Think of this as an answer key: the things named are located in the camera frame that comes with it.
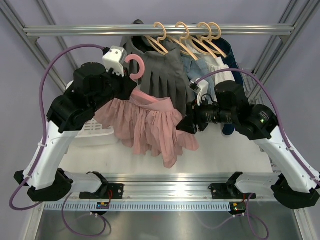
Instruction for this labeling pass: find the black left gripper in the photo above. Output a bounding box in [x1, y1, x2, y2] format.
[89, 65, 137, 113]

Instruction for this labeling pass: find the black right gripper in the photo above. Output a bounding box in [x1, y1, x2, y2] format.
[176, 94, 237, 135]

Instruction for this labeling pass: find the pink plastic hanger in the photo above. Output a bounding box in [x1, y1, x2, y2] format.
[124, 54, 161, 103]

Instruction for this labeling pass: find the grey pleated skirt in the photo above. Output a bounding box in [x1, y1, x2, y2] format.
[120, 36, 194, 115]

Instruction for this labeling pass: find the pink ruffled skirt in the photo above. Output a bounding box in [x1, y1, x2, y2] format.
[94, 96, 200, 169]

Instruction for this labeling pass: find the light blue denim skirt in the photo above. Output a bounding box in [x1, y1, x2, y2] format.
[181, 54, 217, 98]

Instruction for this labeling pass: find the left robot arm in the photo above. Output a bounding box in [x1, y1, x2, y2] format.
[14, 61, 137, 202]

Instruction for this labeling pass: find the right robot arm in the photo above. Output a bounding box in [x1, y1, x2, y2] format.
[176, 80, 320, 210]

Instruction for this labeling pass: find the white pleated skirt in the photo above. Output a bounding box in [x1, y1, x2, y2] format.
[204, 56, 237, 87]

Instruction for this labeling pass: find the dark navy skirt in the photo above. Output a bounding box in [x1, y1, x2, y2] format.
[212, 38, 244, 136]

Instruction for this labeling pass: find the white plastic basket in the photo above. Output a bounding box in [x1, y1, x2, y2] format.
[72, 119, 119, 148]

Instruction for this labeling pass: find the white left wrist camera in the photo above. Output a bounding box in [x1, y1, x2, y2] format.
[102, 46, 128, 77]

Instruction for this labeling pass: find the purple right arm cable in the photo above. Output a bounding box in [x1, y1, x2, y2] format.
[193, 68, 320, 183]

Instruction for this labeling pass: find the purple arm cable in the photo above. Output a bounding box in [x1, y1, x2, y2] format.
[9, 43, 105, 211]
[193, 68, 320, 183]

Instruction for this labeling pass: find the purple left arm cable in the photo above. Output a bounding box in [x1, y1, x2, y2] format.
[9, 43, 105, 211]

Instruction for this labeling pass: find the aluminium frame strut left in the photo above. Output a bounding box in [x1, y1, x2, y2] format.
[0, 0, 78, 92]

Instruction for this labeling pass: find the aluminium frame strut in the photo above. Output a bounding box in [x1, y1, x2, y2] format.
[0, 0, 78, 92]
[246, 0, 320, 101]

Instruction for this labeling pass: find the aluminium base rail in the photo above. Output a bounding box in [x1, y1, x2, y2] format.
[67, 173, 278, 201]

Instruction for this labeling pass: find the aluminium hanging rail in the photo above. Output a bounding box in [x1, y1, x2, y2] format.
[23, 23, 295, 37]

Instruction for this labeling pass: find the white slotted cable duct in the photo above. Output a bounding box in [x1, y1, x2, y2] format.
[44, 201, 231, 212]

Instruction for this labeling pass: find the aluminium frame strut right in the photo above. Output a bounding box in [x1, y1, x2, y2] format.
[246, 0, 320, 101]

